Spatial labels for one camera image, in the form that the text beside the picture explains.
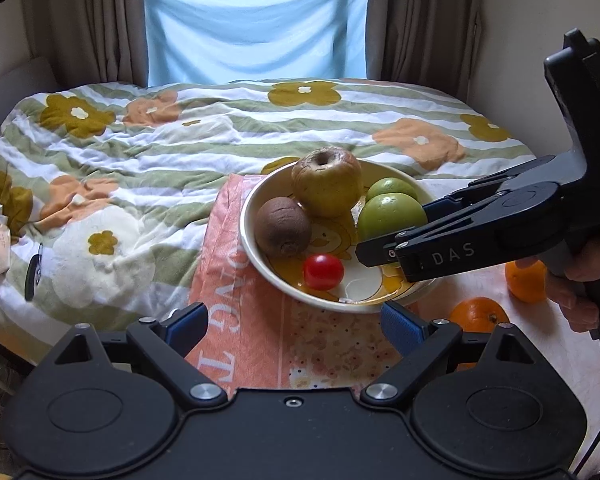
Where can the large green apple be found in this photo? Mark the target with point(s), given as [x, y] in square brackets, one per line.
[388, 213]

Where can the red cherry tomato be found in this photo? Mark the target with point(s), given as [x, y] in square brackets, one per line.
[322, 271]

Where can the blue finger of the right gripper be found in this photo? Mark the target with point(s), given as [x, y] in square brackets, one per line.
[383, 249]
[442, 207]

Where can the grey bed headboard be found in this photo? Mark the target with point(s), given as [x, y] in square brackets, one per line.
[29, 78]

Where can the black round disc object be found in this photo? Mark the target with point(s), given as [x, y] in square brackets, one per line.
[34, 273]

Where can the right brown curtain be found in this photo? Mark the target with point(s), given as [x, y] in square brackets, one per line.
[433, 43]

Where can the floral striped duvet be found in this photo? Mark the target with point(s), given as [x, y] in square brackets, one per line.
[117, 182]

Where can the brown curtain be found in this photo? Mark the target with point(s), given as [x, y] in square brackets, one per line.
[89, 41]
[433, 43]

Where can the large brownish yellow apple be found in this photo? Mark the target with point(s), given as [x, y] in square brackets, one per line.
[327, 182]

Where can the small green apple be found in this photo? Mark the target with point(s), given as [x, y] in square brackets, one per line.
[391, 186]

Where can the brown kiwi fruit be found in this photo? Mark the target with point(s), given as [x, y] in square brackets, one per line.
[282, 228]

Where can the light blue window cloth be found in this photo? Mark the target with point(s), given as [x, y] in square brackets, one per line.
[222, 41]

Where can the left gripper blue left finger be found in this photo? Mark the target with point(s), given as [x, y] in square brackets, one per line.
[185, 328]

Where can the medium orange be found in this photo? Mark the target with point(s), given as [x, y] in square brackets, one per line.
[478, 315]

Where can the cream yellow ceramic bowl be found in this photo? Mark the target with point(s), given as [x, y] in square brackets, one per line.
[362, 289]

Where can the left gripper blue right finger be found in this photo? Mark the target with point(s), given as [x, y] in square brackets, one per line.
[405, 330]

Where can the white pink towel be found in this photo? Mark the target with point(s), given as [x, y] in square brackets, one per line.
[259, 337]

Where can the left brown curtain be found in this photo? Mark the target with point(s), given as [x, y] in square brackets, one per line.
[89, 41]

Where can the person's right hand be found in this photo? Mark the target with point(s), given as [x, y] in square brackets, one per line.
[581, 314]

